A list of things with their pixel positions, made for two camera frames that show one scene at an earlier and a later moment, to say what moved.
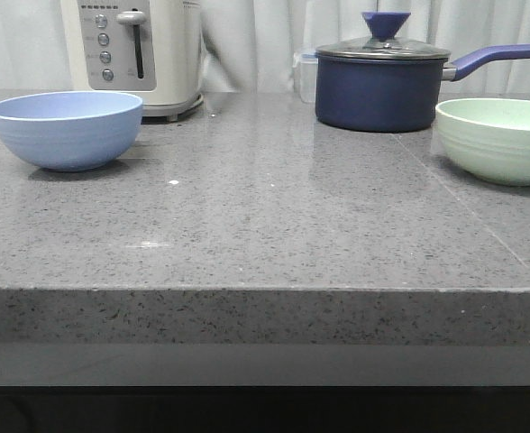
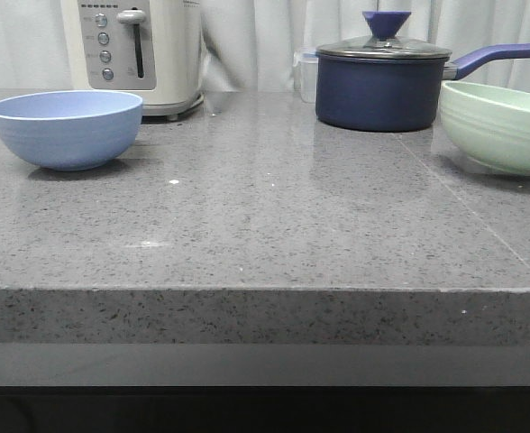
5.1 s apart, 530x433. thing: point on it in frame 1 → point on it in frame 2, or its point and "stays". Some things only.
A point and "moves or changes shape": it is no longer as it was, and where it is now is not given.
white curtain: (249, 45) stays
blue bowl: (68, 131) stays
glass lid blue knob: (384, 28) stays
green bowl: (506, 142) moves or changes shape
